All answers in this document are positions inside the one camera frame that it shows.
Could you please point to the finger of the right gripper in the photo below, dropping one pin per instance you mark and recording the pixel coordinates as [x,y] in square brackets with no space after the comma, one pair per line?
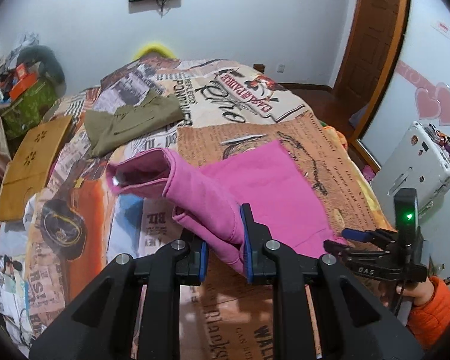
[338,250]
[354,235]

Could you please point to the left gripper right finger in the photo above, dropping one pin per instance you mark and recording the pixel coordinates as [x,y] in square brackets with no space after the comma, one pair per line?
[320,309]

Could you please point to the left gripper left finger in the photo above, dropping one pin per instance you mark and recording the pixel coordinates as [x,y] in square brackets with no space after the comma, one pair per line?
[131,309]

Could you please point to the pink pants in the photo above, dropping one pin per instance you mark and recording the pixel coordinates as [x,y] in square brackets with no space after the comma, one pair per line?
[207,200]

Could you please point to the orange sleeve forearm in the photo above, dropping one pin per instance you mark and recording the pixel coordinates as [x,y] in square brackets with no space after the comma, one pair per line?
[428,322]

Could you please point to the right hand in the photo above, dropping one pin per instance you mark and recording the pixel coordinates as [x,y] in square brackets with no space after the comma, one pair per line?
[421,292]

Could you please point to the yellow orange under blanket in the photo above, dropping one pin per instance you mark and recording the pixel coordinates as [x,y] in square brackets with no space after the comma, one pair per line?
[339,140]

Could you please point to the white appliance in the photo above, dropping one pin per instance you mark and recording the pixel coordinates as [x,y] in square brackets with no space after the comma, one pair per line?
[419,162]

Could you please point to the wooden lap desk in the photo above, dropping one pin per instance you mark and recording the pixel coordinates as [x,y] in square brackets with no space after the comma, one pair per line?
[28,172]

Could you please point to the newspaper print blanket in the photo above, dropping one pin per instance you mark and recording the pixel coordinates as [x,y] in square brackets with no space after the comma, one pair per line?
[229,108]

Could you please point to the olive green pants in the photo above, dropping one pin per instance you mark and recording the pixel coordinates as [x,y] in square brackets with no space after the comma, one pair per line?
[107,131]

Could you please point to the wooden door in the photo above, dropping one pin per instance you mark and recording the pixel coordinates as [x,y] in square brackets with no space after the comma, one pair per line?
[370,53]

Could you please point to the green storage box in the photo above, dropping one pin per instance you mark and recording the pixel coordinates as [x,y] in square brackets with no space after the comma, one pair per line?
[28,110]

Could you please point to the orange box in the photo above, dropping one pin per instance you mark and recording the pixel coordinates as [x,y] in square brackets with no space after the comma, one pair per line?
[25,80]

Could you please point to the yellow plush pillow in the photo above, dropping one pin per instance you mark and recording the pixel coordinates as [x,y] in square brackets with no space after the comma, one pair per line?
[154,48]

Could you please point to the white wall socket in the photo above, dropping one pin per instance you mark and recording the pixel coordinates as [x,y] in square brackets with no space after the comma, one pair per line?
[280,68]

